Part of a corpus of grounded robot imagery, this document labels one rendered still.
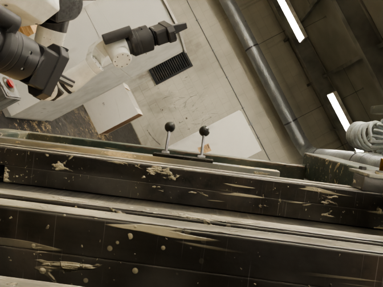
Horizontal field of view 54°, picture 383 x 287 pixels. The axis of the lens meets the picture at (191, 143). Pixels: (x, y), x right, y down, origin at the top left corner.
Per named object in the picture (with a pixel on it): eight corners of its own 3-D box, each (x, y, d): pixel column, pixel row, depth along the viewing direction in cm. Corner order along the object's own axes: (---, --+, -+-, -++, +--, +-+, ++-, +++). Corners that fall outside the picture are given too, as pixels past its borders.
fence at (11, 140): (0, 147, 129) (1, 136, 129) (275, 181, 127) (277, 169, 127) (-8, 148, 124) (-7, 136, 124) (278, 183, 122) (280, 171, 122)
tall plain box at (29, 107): (24, 78, 423) (161, 4, 415) (48, 125, 422) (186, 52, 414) (-26, 61, 333) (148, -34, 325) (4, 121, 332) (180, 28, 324)
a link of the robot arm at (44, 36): (17, 93, 120) (32, 24, 114) (28, 85, 132) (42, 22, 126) (54, 104, 123) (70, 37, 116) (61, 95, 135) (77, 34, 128)
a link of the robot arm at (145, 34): (167, 40, 138) (137, 50, 135) (161, 14, 133) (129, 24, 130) (179, 48, 128) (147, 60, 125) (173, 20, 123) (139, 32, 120)
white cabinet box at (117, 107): (90, 105, 645) (127, 85, 642) (106, 134, 644) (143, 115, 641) (81, 102, 600) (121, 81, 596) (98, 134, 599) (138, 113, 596)
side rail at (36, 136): (31, 158, 155) (34, 131, 154) (298, 191, 152) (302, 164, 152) (24, 159, 149) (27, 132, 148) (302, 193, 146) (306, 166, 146)
